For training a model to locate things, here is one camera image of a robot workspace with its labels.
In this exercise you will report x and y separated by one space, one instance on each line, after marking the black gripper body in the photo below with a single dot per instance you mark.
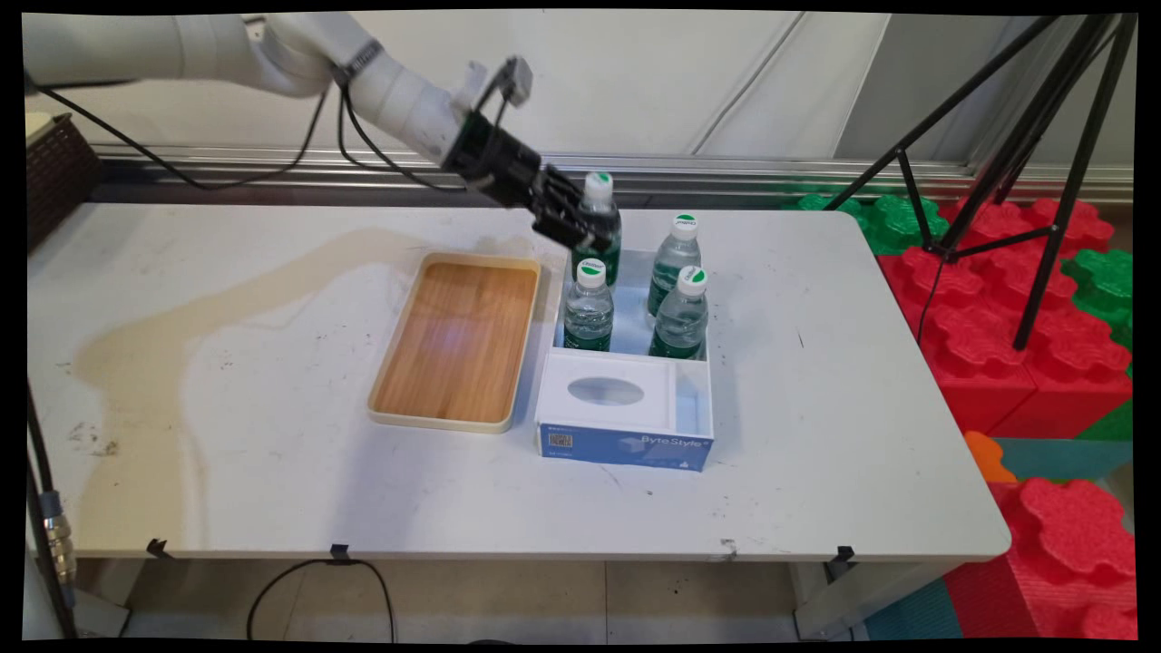
499 163

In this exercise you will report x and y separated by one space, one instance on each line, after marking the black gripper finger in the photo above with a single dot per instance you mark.
567 227
567 190

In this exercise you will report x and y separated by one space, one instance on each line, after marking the clear water bottle green label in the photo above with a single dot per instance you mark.
680 322
677 258
590 313
603 204

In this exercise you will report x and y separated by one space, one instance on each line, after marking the wooden tray with cream rim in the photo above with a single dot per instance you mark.
463 340

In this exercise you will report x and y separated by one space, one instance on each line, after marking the blue and white cardboard box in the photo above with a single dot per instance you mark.
617 399

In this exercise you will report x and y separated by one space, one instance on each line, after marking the black table edge clip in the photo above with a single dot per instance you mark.
159 547
844 558
340 553

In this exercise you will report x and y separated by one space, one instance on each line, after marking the large red foam block stack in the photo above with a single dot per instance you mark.
989 345

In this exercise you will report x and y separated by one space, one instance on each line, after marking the dark brown woven basket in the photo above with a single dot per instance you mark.
59 177

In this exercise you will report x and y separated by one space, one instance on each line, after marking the white table leg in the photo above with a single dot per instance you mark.
95 612
843 599

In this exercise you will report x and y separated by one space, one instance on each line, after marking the orange foam piece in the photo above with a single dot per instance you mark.
987 458

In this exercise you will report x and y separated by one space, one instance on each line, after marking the black tripod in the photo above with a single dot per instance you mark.
1052 136

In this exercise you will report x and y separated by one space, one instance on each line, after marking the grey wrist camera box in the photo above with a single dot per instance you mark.
512 82

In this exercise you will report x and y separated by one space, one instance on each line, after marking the aluminium wall rail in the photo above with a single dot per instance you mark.
726 172

